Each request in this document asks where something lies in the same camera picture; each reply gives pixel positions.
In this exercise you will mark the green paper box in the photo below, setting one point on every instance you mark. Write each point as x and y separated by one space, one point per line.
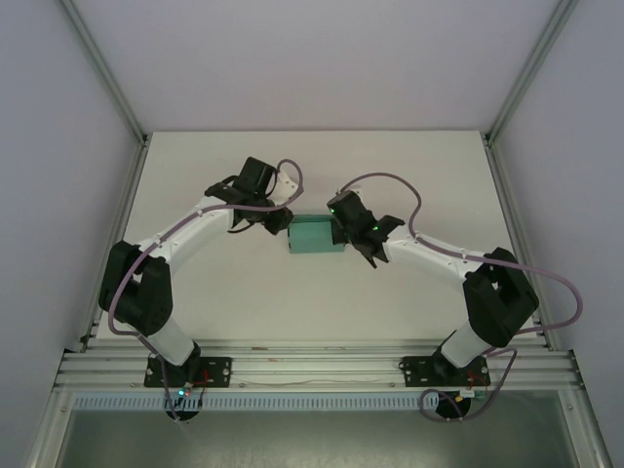
312 236

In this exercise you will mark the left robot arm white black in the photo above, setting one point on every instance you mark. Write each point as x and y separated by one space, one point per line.
190 239

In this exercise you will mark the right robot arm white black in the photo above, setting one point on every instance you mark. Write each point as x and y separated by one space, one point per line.
502 297

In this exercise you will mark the aluminium mounting rail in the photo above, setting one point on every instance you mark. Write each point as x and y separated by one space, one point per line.
317 363

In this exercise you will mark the aluminium side rail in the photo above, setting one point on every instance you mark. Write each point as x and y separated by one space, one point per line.
122 214
517 205

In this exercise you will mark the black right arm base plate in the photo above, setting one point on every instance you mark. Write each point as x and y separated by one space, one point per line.
414 371

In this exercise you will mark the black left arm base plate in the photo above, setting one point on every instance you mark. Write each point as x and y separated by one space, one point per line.
219 371

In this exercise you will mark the aluminium frame post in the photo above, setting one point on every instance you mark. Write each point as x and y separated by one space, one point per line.
105 73
529 73

